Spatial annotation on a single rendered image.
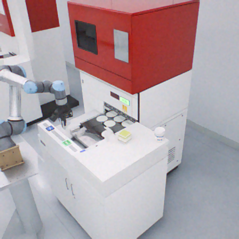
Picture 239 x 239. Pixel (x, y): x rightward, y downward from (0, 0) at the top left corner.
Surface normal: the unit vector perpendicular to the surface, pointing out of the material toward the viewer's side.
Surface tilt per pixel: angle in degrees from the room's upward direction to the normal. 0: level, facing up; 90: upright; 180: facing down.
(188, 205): 0
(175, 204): 0
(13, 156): 90
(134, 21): 90
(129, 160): 0
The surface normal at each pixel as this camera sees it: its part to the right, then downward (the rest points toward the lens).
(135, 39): 0.65, 0.40
